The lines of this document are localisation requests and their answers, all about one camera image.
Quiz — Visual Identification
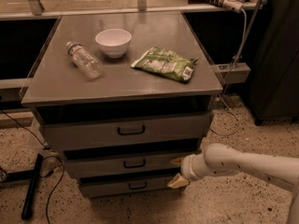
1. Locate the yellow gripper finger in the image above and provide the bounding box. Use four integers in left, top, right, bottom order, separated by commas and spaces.
167, 174, 190, 189
170, 157, 183, 167

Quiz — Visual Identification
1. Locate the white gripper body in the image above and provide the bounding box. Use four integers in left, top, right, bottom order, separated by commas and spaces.
180, 154, 212, 181

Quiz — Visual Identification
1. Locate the grey drawer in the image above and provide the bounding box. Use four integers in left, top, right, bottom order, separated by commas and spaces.
63, 138, 200, 178
78, 168, 179, 198
40, 111, 213, 151

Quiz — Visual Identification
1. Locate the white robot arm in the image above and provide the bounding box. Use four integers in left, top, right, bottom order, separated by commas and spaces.
167, 143, 299, 224

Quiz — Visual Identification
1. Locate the grey bottom drawer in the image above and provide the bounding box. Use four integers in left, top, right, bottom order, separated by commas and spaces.
78, 168, 179, 198

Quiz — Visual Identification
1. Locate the grey drawer cabinet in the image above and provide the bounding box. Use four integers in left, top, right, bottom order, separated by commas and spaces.
20, 11, 224, 200

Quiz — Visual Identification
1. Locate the grey top drawer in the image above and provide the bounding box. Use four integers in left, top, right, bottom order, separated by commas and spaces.
40, 111, 213, 151

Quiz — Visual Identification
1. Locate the green chip bag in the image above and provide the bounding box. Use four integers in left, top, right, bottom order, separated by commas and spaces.
131, 47, 197, 83

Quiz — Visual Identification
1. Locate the dark cabinet at right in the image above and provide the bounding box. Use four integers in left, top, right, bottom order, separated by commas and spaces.
245, 0, 299, 126

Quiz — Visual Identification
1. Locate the clear plastic water bottle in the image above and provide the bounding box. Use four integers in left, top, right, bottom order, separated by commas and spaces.
66, 41, 103, 79

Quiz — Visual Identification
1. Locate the white ceramic bowl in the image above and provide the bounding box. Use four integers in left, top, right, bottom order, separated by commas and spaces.
95, 29, 132, 58

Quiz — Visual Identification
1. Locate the black metal stand foot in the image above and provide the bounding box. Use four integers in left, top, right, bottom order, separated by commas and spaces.
0, 154, 44, 220

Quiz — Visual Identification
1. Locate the white power cable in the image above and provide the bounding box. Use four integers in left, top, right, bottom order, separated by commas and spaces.
209, 7, 249, 137

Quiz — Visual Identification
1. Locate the black floor cable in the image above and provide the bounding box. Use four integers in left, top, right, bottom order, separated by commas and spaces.
0, 109, 65, 224

